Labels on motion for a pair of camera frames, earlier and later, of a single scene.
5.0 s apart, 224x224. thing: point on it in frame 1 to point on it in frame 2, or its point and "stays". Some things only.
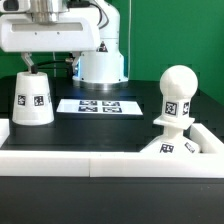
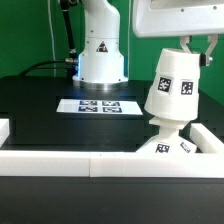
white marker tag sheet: (100, 106) stays
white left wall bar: (4, 130) stays
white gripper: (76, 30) to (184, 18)
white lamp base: (173, 140) stays
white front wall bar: (112, 164) stays
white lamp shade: (32, 99) to (174, 93)
